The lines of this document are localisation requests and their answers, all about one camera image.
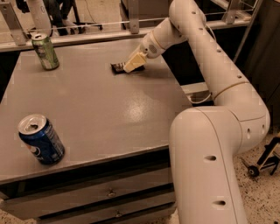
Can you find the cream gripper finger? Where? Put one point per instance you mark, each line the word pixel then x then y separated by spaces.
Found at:
pixel 136 61

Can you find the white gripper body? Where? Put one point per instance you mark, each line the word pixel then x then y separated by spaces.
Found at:
pixel 150 45

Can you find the dark chocolate rxbar wrapper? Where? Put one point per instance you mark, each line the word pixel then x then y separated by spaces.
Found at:
pixel 118 68

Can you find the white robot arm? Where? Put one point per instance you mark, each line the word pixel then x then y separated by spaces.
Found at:
pixel 204 140

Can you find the green soda can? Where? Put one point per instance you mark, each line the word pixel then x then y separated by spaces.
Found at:
pixel 44 49

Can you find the blue pepsi can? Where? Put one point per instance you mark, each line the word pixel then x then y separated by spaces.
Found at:
pixel 40 137

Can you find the grey drawer cabinet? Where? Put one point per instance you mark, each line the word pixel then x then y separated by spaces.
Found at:
pixel 115 130

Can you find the black office chair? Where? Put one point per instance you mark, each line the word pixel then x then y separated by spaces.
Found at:
pixel 58 11

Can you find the black wheeled cart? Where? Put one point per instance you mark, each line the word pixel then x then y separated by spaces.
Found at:
pixel 269 158

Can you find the white cylinder post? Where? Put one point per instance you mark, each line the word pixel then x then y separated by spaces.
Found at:
pixel 40 16

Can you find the grey metal rail frame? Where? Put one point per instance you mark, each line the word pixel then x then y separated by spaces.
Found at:
pixel 96 23

